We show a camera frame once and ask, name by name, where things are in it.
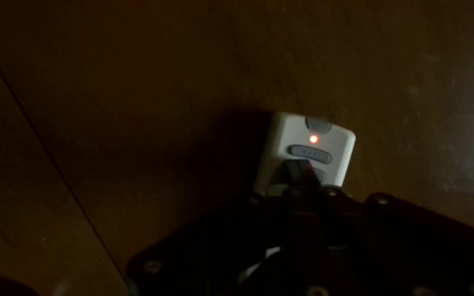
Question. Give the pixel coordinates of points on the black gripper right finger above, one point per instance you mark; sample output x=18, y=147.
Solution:
x=310, y=180

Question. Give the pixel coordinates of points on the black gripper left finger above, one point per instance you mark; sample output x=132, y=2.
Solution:
x=295, y=177

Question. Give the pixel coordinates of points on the white remote control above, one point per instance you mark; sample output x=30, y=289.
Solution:
x=324, y=145

